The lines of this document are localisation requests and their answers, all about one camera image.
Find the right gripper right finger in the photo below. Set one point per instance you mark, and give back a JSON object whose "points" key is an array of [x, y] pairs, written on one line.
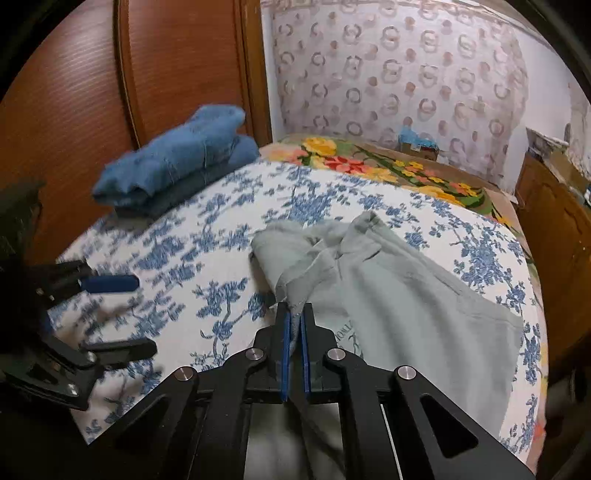
{"points": [[397, 424]]}

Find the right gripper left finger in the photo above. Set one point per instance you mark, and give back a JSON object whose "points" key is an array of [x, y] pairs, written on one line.
{"points": [[195, 425]]}

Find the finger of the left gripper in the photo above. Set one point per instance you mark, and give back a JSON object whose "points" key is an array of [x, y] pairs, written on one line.
{"points": [[101, 283], [106, 355]]}

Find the grey shorts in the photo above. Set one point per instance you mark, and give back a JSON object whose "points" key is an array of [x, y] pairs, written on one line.
{"points": [[392, 306]]}

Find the blue floral bedsheet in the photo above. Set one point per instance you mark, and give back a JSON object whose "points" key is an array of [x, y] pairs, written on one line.
{"points": [[203, 295]]}

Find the folded blue jeans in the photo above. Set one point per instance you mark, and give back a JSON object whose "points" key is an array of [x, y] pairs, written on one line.
{"points": [[176, 165]]}

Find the floral colourful blanket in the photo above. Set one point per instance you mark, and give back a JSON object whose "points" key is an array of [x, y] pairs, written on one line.
{"points": [[375, 163]]}

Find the wooden dresser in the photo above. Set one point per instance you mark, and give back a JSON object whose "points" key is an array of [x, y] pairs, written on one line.
{"points": [[557, 230]]}

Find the cardboard box with blue cloth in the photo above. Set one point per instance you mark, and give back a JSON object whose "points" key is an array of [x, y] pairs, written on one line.
{"points": [[413, 144]]}

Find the circle patterned curtain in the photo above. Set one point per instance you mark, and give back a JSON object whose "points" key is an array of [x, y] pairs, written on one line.
{"points": [[391, 71]]}

